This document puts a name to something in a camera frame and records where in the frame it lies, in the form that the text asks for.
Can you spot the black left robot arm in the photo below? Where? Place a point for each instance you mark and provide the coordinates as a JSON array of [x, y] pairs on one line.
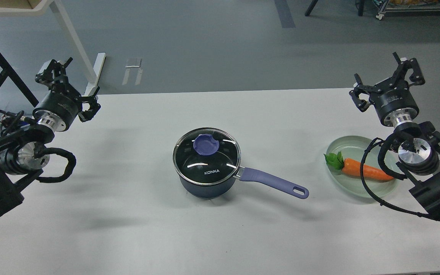
[[24, 155]]

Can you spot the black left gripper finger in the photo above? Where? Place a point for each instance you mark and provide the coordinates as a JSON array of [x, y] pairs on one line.
[[53, 75], [94, 106]]

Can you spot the blue saucepan with handle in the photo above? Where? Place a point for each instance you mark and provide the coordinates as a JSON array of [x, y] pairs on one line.
[[248, 175]]

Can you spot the glass lid with blue knob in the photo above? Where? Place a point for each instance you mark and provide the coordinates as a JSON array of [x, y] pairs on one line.
[[206, 156]]

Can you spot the pale green plate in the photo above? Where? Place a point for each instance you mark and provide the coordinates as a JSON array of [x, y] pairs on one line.
[[353, 147]]

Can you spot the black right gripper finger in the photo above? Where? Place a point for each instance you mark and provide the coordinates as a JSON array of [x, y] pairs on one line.
[[407, 74], [361, 94]]

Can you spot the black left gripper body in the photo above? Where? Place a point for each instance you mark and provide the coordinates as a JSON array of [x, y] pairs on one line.
[[60, 104]]

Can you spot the white table frame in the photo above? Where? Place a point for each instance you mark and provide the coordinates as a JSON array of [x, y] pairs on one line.
[[27, 8]]

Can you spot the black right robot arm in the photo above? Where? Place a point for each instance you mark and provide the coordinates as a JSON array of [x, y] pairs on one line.
[[412, 151]]

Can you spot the metal wheeled cart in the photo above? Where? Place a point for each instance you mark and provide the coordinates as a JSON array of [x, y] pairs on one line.
[[406, 6]]

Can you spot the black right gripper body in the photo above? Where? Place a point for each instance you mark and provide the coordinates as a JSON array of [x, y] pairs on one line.
[[396, 98]]

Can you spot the orange toy carrot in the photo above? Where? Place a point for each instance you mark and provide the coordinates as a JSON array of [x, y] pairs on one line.
[[352, 167]]

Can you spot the black furniture leg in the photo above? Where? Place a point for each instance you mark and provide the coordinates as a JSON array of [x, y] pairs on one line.
[[310, 7]]

